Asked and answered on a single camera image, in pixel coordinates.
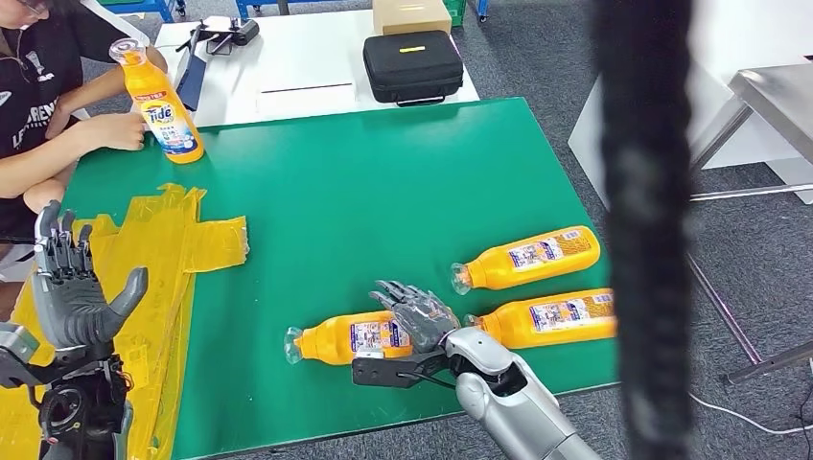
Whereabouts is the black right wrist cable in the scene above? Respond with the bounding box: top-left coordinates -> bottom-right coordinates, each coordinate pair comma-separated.
396,371 -> 458,392

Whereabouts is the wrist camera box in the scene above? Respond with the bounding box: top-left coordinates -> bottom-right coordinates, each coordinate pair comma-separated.
0,322 -> 71,390
351,351 -> 449,390

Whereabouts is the orange detergent bottle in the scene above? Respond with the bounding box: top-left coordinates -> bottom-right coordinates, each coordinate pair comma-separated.
450,225 -> 602,296
463,288 -> 618,351
284,310 -> 421,366
108,37 -> 206,165

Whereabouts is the yellow taped plastic sheet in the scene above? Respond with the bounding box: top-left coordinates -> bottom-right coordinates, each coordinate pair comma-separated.
0,182 -> 250,460

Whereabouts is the person's left hand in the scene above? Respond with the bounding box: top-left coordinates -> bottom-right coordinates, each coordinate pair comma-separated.
44,104 -> 76,140

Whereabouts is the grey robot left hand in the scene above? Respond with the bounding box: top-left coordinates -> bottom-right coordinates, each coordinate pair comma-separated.
32,199 -> 150,352

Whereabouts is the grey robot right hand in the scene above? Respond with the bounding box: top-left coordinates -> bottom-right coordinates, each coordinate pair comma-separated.
369,280 -> 461,355

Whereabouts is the cardboard box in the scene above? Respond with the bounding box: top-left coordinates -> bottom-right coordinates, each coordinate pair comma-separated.
372,0 -> 453,36

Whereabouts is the green plastic crate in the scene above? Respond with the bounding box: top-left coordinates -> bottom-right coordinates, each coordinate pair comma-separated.
443,0 -> 470,28

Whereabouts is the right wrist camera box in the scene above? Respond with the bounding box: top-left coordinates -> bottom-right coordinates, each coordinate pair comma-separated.
351,351 -> 449,390

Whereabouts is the black blurred hanging cable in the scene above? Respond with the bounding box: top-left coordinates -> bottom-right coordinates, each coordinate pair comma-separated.
591,0 -> 697,460

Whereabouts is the black zip case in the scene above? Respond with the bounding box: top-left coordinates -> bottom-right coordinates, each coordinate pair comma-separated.
362,30 -> 466,107

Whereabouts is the black handheld device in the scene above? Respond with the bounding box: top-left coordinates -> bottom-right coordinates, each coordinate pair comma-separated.
175,16 -> 262,57

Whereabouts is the white floor cable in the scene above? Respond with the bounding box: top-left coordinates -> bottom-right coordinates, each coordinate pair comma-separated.
688,390 -> 813,439

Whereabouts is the dark blue flat board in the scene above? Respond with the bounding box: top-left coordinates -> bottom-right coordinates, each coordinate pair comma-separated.
174,54 -> 209,113

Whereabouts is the person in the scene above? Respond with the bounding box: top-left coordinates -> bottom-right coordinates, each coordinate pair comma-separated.
0,0 -> 170,322

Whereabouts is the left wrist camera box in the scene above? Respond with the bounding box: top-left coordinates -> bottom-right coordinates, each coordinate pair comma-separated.
0,322 -> 71,390

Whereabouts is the white panel board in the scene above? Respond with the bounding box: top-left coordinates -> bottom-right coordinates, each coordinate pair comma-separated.
567,0 -> 813,211

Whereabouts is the person's right hand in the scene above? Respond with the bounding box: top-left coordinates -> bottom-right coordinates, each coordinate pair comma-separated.
79,112 -> 149,153

